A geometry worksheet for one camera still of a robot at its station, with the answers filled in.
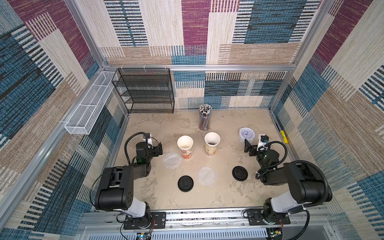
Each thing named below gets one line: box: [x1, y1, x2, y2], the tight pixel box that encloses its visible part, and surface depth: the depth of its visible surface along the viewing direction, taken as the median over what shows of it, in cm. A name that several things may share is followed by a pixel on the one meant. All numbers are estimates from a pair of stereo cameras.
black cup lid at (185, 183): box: [177, 175, 194, 192], surface depth 85 cm
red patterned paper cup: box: [177, 135, 194, 160], surface depth 86 cm
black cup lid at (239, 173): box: [232, 166, 248, 182], surface depth 89 cm
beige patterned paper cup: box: [204, 132, 221, 156], surface depth 87 cm
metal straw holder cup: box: [198, 104, 212, 131], surface depth 99 cm
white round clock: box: [239, 127, 256, 144], surface depth 104 cm
